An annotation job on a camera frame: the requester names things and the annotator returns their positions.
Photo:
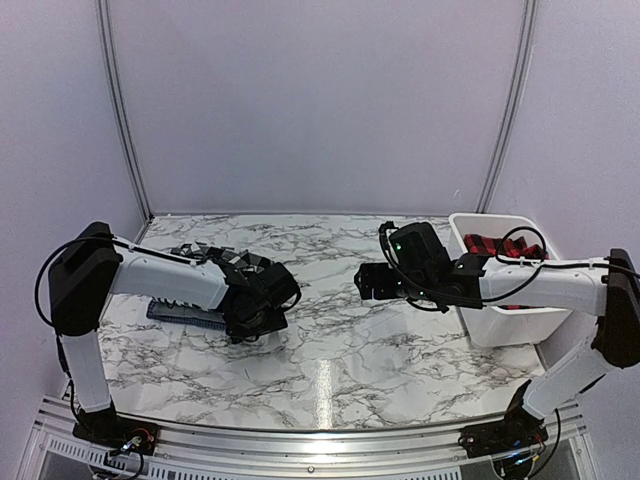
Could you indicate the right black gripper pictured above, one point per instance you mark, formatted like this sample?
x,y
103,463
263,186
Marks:
x,y
374,273

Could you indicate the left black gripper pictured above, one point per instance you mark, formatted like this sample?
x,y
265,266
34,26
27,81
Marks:
x,y
275,320

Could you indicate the black white plaid shirt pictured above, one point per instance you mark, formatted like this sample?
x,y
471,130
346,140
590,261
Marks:
x,y
242,260

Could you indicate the blue checked shirt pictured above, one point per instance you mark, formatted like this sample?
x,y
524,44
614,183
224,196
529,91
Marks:
x,y
185,315

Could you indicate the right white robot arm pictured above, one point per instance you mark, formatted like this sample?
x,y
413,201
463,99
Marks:
x,y
417,268

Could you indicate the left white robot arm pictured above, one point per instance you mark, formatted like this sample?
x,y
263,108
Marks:
x,y
249,293

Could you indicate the white plastic bin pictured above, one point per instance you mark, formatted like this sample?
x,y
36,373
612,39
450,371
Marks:
x,y
495,326

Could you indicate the red black plaid shirt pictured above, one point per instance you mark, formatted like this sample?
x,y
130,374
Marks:
x,y
511,247

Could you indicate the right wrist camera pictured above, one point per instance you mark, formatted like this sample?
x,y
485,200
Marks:
x,y
383,237

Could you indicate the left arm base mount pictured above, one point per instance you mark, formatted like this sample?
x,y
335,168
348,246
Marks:
x,y
120,434

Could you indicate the aluminium front rail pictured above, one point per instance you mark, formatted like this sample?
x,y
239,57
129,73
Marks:
x,y
184,451

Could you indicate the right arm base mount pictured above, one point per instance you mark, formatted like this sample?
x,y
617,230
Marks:
x,y
491,438

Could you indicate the right wall metal profile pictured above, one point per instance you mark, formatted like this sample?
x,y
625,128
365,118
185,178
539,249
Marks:
x,y
515,91

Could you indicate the wall metal profile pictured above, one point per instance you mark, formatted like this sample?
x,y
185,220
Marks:
x,y
515,91
117,98

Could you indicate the left wall metal profile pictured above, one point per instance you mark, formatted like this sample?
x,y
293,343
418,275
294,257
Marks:
x,y
117,98

